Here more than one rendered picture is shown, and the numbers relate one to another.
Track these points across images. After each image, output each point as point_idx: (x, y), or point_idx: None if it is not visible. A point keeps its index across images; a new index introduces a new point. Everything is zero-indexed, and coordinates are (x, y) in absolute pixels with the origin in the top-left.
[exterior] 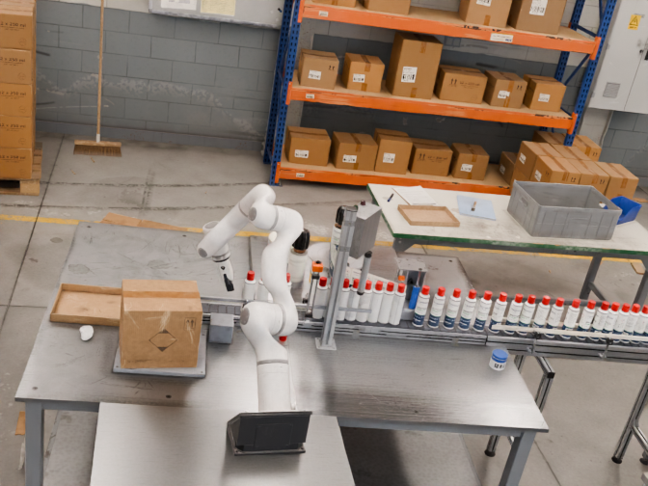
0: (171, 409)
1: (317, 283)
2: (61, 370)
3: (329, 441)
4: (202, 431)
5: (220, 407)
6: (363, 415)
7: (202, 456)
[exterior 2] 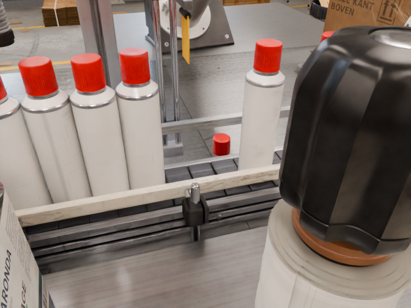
0: (298, 44)
1: (153, 19)
2: None
3: (119, 47)
4: (252, 37)
5: (251, 52)
6: (69, 69)
7: (238, 27)
